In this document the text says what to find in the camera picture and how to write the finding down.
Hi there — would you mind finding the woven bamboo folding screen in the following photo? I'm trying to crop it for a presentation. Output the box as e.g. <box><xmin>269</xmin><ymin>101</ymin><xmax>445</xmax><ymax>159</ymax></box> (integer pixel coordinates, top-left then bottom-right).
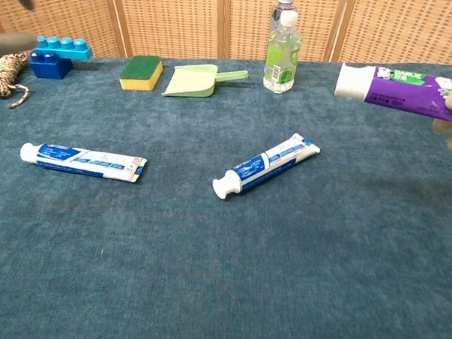
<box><xmin>0</xmin><ymin>0</ymin><xmax>452</xmax><ymax>74</ymax></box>

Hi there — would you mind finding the beige rope bundle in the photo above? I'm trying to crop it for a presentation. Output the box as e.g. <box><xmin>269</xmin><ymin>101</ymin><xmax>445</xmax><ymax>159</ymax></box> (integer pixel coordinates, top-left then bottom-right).
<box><xmin>0</xmin><ymin>50</ymin><xmax>32</xmax><ymax>110</ymax></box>

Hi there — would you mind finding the blue toothpaste tube round cap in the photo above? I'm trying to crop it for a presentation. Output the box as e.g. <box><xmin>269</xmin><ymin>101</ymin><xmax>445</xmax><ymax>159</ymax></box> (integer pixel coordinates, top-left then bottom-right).
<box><xmin>18</xmin><ymin>141</ymin><xmax>149</xmax><ymax>185</ymax></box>

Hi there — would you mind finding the tall clear water bottle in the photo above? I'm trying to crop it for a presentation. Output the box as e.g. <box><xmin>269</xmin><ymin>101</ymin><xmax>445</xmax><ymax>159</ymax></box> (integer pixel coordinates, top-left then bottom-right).
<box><xmin>269</xmin><ymin>0</ymin><xmax>296</xmax><ymax>35</ymax></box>

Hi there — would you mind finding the clear bottle green label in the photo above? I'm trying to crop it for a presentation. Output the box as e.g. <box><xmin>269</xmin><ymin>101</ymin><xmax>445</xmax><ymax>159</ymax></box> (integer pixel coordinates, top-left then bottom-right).
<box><xmin>262</xmin><ymin>8</ymin><xmax>305</xmax><ymax>95</ymax></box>

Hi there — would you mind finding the purple toothpaste tube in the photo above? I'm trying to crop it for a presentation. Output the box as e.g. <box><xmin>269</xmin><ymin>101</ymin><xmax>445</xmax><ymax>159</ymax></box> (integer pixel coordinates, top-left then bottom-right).
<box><xmin>333</xmin><ymin>61</ymin><xmax>452</xmax><ymax>123</ymax></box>

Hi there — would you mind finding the blue toothpaste tube flared cap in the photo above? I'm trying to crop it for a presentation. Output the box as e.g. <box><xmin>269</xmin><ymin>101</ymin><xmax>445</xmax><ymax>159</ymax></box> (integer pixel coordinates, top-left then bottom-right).
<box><xmin>211</xmin><ymin>129</ymin><xmax>322</xmax><ymax>204</ymax></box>

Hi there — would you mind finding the light blue toy brick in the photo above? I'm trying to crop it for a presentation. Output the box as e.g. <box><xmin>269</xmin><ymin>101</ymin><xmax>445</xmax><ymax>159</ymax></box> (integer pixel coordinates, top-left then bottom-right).
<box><xmin>34</xmin><ymin>34</ymin><xmax>94</xmax><ymax>62</ymax></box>

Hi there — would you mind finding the light green dustpan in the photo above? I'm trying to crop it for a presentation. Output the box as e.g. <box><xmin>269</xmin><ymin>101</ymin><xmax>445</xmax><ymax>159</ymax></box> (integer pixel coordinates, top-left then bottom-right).
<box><xmin>161</xmin><ymin>61</ymin><xmax>250</xmax><ymax>101</ymax></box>

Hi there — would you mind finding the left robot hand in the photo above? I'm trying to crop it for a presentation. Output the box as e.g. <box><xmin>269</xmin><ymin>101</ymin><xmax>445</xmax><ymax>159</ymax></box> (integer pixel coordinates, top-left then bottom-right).
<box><xmin>0</xmin><ymin>0</ymin><xmax>94</xmax><ymax>61</ymax></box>

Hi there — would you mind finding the teal table cloth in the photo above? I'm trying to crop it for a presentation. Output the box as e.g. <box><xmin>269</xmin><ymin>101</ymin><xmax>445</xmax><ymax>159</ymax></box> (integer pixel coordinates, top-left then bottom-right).
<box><xmin>0</xmin><ymin>45</ymin><xmax>452</xmax><ymax>339</ymax></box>

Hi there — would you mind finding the yellow green sponge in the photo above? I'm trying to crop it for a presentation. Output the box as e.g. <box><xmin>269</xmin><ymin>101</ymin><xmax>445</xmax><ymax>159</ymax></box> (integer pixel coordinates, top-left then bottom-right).
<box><xmin>118</xmin><ymin>54</ymin><xmax>165</xmax><ymax>92</ymax></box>

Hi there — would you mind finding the dark blue toy brick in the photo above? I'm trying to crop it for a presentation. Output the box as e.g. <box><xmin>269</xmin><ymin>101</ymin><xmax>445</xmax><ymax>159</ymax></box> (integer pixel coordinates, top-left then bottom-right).
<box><xmin>28</xmin><ymin>49</ymin><xmax>75</xmax><ymax>81</ymax></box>

